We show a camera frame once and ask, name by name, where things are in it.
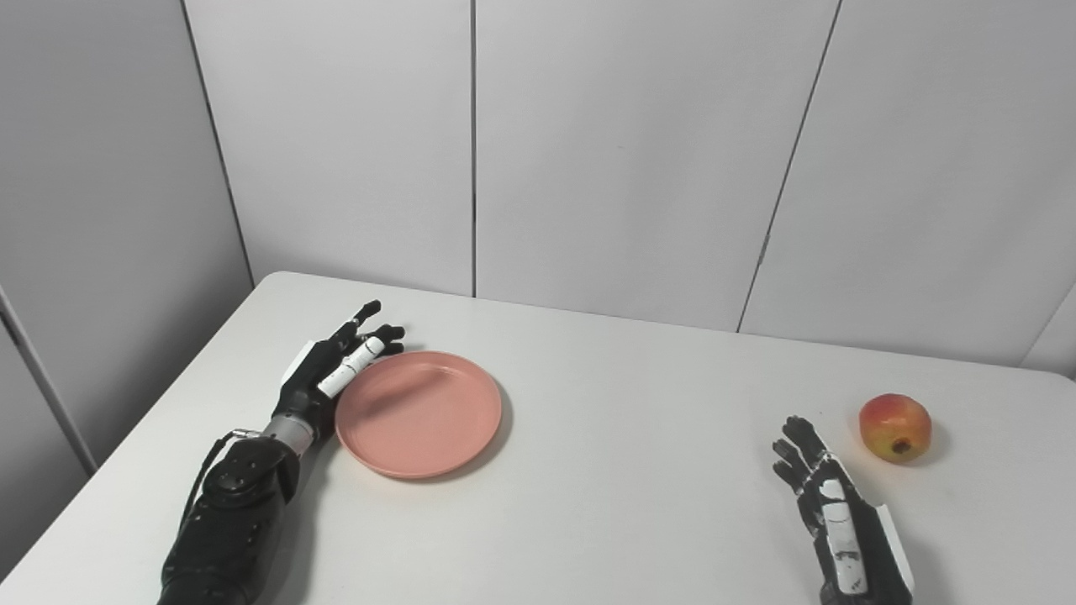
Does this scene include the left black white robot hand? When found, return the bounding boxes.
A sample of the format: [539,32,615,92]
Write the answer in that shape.
[271,300,406,423]

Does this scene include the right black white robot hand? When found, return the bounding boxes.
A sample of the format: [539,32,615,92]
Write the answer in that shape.
[772,415,915,605]

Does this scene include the pink round plate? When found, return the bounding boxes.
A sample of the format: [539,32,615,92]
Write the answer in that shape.
[335,350,504,481]

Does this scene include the red yellow apple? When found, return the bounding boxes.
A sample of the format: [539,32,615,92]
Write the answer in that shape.
[858,392,932,464]

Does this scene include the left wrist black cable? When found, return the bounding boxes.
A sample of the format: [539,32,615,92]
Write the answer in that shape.
[180,429,261,526]

